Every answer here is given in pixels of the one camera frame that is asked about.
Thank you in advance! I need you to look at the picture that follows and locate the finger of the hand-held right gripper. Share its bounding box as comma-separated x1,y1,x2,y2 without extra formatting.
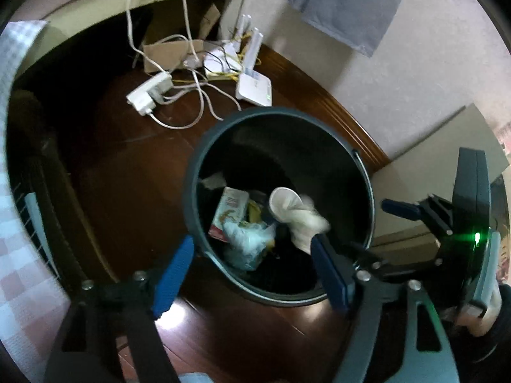
345,241,444,284
381,193,454,237

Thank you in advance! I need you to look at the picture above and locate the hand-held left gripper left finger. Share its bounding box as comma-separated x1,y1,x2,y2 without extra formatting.
44,235,195,383

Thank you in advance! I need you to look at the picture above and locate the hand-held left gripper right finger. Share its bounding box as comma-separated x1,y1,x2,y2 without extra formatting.
310,233,460,383

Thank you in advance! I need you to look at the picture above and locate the pale cloth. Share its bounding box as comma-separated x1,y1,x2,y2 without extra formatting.
289,193,332,254

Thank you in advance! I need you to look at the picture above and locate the clear plastic bag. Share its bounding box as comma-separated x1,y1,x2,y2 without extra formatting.
223,221,277,272

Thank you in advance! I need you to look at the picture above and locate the white paper cup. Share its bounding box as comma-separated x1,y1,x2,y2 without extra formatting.
268,186,316,224

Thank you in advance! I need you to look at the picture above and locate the red white small packet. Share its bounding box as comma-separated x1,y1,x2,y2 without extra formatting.
208,186,250,243

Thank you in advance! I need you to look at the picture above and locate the black plastic bucket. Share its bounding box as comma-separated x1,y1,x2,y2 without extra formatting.
183,106,376,308

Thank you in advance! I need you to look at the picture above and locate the white tissue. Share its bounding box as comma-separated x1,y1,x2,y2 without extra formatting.
200,171,226,190

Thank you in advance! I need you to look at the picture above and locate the person's right hand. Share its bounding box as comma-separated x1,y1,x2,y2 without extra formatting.
455,279,504,338

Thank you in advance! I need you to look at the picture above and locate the beige cardboard box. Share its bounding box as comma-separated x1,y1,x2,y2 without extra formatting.
371,104,509,248

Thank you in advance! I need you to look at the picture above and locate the pink printed paper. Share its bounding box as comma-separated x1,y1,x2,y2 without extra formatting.
495,122,511,156

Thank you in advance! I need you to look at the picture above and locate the checked tablecloth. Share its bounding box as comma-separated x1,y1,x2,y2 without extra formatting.
0,20,70,368

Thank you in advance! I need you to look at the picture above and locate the white power strip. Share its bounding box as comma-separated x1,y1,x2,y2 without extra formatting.
126,72,174,116

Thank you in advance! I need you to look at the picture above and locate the white router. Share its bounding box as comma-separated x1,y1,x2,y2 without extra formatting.
235,28,273,106

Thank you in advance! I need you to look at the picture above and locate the grey curtain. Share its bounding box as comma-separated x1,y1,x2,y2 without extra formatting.
265,0,416,57

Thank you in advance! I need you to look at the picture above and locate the white modem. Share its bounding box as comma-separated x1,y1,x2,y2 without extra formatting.
203,14,252,78

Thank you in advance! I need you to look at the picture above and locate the brown cardboard box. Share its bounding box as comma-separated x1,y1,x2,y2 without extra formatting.
143,4,222,74

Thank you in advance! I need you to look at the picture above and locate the yellow cable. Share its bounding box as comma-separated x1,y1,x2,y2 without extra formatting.
172,36,262,86

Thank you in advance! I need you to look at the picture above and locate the bed with beige frame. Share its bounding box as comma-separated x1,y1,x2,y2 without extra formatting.
10,0,248,76

